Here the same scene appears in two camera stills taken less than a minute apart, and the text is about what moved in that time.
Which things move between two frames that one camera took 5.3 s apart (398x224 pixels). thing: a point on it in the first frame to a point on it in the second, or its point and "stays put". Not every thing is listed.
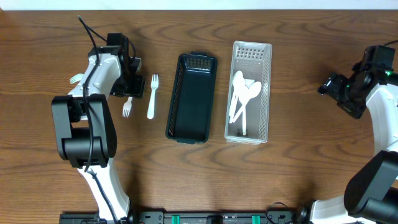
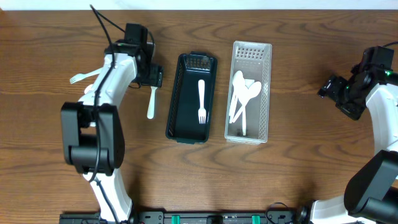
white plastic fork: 127,107 to 201,111
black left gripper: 137,89 to 155,73
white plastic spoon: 253,91 stays put
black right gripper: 333,86 stays put
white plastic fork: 154,83 stays put
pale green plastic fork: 76,78 stays put
